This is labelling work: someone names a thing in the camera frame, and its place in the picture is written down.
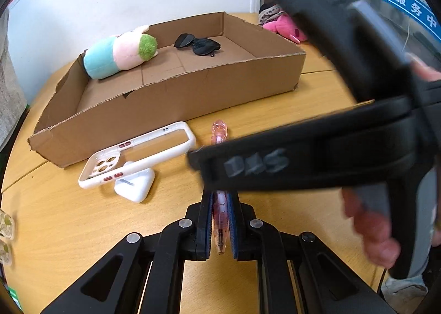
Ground bright pink plush toy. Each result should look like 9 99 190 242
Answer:
262 12 309 44

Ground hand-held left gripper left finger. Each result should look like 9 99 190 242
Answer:
39 193 213 314

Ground person's right hand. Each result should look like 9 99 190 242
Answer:
342 187 402 266

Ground white earbuds case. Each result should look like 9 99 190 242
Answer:
114 167 155 203

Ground clear plastic cup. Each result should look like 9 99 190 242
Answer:
0 210 16 266

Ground pink pig plush toy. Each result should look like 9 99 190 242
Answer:
83 24 159 80

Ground grey patterned cloth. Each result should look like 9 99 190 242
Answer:
258 3 286 25

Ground grey fabric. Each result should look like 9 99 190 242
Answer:
0 7 29 151

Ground black sunglasses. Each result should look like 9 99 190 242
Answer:
173 33 221 57

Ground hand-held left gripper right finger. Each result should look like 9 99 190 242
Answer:
231 193 397 314

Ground brown cardboard box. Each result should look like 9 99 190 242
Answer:
28 11 307 168

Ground white clear phone case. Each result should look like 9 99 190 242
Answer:
79 121 197 190

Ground pink transparent pen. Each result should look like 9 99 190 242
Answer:
211 120 230 254

